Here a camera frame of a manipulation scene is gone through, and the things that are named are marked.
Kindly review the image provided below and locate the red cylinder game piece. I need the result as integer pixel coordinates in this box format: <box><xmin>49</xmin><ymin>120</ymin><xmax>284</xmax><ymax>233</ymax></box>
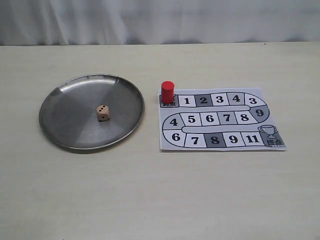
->
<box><xmin>161</xmin><ymin>81</ymin><xmax>175</xmax><ymax>105</ymax></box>

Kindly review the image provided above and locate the wooden die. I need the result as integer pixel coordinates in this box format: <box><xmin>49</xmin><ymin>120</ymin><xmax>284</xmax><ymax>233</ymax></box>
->
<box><xmin>96</xmin><ymin>105</ymin><xmax>110</xmax><ymax>122</ymax></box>

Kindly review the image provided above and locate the paper game board sheet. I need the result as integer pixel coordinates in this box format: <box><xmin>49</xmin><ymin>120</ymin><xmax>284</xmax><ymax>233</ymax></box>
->
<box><xmin>158</xmin><ymin>87</ymin><xmax>287</xmax><ymax>151</ymax></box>

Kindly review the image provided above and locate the round stainless steel plate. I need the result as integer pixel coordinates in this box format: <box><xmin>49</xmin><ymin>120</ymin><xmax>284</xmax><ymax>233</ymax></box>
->
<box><xmin>38</xmin><ymin>74</ymin><xmax>145</xmax><ymax>152</ymax></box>

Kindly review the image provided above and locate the white backdrop curtain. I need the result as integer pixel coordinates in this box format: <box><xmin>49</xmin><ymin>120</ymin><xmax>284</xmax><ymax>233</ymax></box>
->
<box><xmin>0</xmin><ymin>0</ymin><xmax>320</xmax><ymax>46</ymax></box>

